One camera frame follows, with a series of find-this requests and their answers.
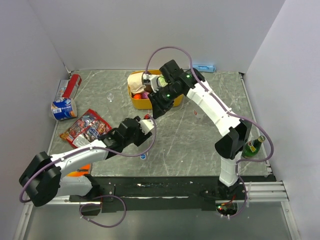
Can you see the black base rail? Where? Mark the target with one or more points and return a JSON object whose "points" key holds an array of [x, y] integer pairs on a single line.
{"points": [[159, 193]]}

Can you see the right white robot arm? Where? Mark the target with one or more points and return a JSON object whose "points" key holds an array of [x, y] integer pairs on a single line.
{"points": [[192, 84]]}

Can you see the yellow plastic bin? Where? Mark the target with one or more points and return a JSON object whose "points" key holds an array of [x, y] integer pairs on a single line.
{"points": [[145, 104]]}

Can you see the blue tissue pack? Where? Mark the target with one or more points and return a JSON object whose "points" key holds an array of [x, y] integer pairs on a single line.
{"points": [[204, 68]]}

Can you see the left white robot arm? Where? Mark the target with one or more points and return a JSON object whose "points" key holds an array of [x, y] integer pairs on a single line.
{"points": [[47, 176]]}

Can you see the clear plastic bottle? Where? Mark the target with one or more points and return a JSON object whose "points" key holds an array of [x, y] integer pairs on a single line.
{"points": [[110, 97]]}

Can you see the green glass bottle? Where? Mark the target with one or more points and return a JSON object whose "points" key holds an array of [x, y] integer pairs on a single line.
{"points": [[252, 147]]}

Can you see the clear bottle with red label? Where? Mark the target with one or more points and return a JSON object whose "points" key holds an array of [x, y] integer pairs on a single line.
{"points": [[198, 114]]}

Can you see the pink toy onion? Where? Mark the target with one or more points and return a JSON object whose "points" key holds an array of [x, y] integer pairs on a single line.
{"points": [[145, 95]]}

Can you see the red snack bag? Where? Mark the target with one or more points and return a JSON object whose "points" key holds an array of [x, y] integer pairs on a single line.
{"points": [[89, 127]]}

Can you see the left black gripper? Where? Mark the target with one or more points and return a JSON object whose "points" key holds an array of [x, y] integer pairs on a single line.
{"points": [[142, 137]]}

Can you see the blue white can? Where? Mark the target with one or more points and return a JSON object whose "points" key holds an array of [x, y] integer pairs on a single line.
{"points": [[64, 110]]}

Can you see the blue bottle cap front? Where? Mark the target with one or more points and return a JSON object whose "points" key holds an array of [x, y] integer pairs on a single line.
{"points": [[143, 156]]}

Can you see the red silver box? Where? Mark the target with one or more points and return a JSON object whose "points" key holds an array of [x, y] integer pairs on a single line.
{"points": [[67, 88]]}

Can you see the orange razor package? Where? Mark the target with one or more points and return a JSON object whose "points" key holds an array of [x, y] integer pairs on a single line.
{"points": [[81, 171]]}

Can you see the orange toy fruit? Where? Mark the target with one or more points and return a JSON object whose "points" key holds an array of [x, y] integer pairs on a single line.
{"points": [[138, 96]]}

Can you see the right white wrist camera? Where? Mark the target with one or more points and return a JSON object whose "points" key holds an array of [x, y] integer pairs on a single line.
{"points": [[150, 82]]}

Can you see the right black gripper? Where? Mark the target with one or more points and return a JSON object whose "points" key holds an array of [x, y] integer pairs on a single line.
{"points": [[159, 108]]}

